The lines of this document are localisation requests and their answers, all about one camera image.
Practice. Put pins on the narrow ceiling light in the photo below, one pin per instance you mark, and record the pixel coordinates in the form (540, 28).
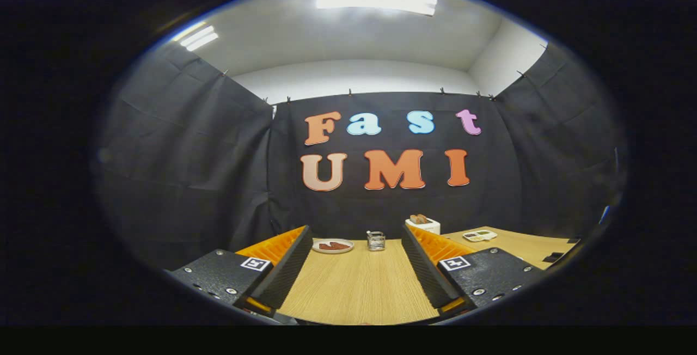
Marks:
(199, 37)

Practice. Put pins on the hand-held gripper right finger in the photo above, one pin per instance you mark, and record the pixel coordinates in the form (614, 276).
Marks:
(425, 268)

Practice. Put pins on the white divided tray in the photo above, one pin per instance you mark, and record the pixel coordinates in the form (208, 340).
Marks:
(479, 236)

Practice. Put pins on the metal mesh holder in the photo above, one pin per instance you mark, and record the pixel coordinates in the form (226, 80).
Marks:
(375, 241)

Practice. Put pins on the wide ceiling light panel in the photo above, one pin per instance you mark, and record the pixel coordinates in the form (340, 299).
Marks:
(375, 2)

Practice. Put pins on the wooden table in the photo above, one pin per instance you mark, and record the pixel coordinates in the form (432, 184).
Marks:
(354, 284)

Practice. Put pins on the black backdrop cloth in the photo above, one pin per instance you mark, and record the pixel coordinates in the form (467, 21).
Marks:
(381, 208)

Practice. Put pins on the white toaster with bread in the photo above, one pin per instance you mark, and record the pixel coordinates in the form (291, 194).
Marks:
(427, 227)

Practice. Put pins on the white plate with red food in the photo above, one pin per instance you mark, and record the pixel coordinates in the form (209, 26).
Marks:
(332, 246)

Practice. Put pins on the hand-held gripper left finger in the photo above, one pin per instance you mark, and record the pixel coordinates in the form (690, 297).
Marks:
(283, 273)

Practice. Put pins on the black block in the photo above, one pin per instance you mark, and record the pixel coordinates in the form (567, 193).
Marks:
(554, 257)

